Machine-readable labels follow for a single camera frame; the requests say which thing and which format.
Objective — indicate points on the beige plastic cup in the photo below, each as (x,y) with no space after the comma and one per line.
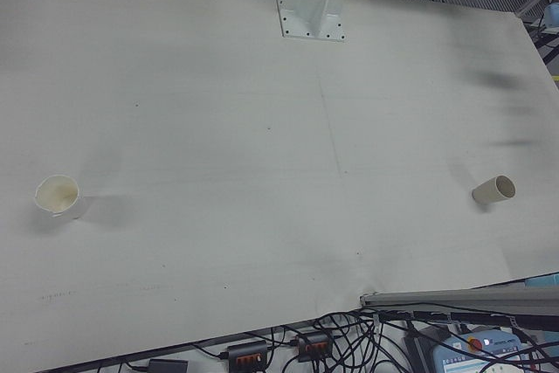
(489,192)

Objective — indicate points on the black orange usb hub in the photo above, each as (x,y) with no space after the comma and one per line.
(246,350)
(314,343)

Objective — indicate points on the white stained paper cup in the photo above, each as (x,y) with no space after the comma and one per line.
(57,195)

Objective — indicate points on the black power adapter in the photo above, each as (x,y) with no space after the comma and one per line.
(168,365)

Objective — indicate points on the blue grey teach pendant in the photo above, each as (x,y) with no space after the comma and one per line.
(458,357)

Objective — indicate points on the light blue box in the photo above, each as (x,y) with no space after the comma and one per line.
(546,281)

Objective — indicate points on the grey aluminium profile rail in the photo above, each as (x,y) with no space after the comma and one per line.
(436,299)

